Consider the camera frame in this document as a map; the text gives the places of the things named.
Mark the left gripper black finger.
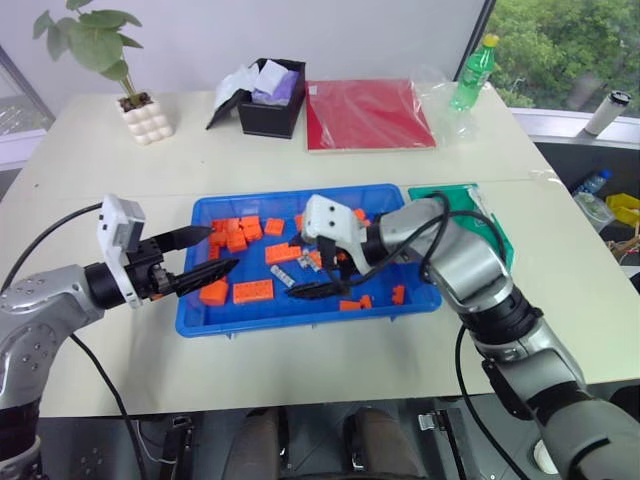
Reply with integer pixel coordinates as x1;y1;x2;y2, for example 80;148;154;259
169;257;241;298
149;225;214;252

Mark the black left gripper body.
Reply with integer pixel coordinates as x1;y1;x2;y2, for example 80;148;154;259
124;236;180;303

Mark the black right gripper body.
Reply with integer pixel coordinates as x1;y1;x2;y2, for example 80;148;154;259
316;237;352;295

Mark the blue plastic bin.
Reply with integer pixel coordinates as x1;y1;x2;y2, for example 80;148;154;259
174;182;445;340

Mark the green plastic bin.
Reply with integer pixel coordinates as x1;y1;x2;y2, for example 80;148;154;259
406;182;517;276

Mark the long orange toy brick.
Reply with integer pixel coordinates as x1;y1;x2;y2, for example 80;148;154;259
231;279;277;304
239;216;265;243
264;242;306;266

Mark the green plant in white pot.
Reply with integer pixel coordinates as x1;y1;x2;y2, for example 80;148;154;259
32;0;176;148

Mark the black leather storage box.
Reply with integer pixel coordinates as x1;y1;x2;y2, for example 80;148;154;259
205;57;308;140

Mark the red paper stack in wrap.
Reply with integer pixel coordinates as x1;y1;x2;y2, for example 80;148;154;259
304;77;438;155

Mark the pale purple paper packet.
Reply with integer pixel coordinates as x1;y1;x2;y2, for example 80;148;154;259
250;59;302;107

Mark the white plastic bag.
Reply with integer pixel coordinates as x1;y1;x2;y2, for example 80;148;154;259
214;63;262;109

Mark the dark rounded shape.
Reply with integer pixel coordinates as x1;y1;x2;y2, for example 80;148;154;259
344;405;419;480

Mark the clear plastic bag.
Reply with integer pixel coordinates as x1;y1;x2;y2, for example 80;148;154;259
410;64;484;144

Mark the green plastic bottle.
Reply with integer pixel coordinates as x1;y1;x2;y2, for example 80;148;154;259
448;33;502;113

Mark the clear bottle with blue cap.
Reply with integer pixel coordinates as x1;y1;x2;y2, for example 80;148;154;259
571;168;616;207

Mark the white tumbler with black lid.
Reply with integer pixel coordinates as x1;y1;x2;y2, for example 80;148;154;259
581;90;632;138

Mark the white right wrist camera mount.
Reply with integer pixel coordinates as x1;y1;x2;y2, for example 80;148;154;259
298;193;376;278

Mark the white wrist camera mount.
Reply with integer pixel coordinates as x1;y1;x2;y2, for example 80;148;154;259
97;194;147;310
298;193;376;278

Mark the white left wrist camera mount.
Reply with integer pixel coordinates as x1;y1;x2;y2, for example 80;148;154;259
97;194;147;310

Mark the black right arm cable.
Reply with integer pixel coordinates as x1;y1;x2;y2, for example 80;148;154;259
418;191;508;457

